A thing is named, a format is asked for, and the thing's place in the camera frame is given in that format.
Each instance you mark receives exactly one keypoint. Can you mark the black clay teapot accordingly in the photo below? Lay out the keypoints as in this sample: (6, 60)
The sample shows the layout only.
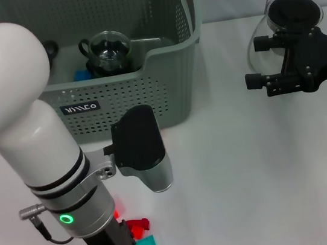
(52, 48)

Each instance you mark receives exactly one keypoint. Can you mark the glass teacup black sleeve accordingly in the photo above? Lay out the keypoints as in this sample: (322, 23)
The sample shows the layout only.
(107, 69)
(110, 44)

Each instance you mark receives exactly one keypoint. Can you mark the blue square plate block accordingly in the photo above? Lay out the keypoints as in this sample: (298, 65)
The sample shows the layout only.
(82, 75)

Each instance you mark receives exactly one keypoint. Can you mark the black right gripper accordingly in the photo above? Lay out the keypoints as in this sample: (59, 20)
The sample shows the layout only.
(319, 58)

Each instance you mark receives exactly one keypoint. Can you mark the small red square block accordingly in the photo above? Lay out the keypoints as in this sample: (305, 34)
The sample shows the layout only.
(137, 232)

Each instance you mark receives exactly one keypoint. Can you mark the dark red arch block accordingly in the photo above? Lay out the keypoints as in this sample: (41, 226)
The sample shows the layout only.
(141, 223)

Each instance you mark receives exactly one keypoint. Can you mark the grey perforated plastic storage bin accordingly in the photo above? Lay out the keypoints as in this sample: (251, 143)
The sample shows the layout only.
(170, 82)

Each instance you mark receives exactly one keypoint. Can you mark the left gripper silver plug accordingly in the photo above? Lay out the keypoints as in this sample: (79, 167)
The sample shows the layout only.
(31, 212)

